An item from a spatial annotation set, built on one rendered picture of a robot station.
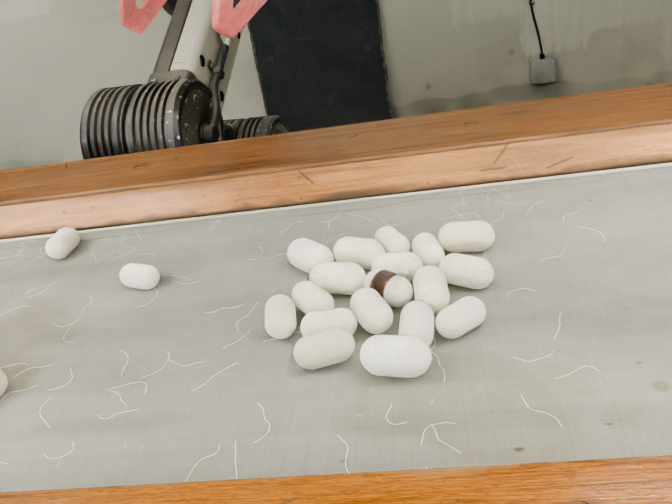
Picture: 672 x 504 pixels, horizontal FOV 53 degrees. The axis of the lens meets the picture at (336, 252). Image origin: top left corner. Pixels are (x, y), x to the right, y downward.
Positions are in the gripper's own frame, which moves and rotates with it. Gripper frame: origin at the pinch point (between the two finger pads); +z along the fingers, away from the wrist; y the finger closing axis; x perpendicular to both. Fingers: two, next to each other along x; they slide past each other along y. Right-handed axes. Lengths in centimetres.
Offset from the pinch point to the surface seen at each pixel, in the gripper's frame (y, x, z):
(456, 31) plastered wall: 99, -164, -71
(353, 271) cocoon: -11.2, -9.9, 11.5
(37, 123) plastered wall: 219, -93, 0
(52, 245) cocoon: 13.5, -3.8, 17.0
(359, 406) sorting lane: -17.7, -5.3, 17.7
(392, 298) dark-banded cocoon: -14.4, -10.1, 12.3
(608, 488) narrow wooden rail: -30.4, -3.7, 15.8
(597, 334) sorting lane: -25.0, -13.8, 10.7
